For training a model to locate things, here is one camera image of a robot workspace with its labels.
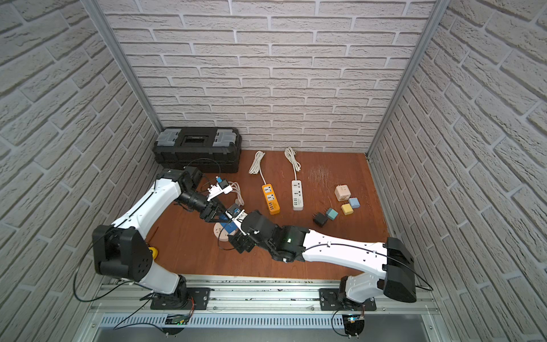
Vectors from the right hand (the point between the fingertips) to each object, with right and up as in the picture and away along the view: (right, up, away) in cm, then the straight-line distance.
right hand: (241, 225), depth 70 cm
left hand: (-5, +2, +5) cm, 8 cm away
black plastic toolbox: (-19, +29, +28) cm, 44 cm away
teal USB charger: (+37, -1, +24) cm, 44 cm away
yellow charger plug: (+44, +1, +26) cm, 51 cm away
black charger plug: (+31, -3, +22) cm, 38 cm away
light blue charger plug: (+48, +4, +28) cm, 56 cm away
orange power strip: (+9, +6, +28) cm, 30 cm away
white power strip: (+21, +4, +27) cm, 35 cm away
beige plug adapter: (+42, +9, +27) cm, 51 cm away
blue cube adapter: (-1, +6, -12) cm, 14 cm away
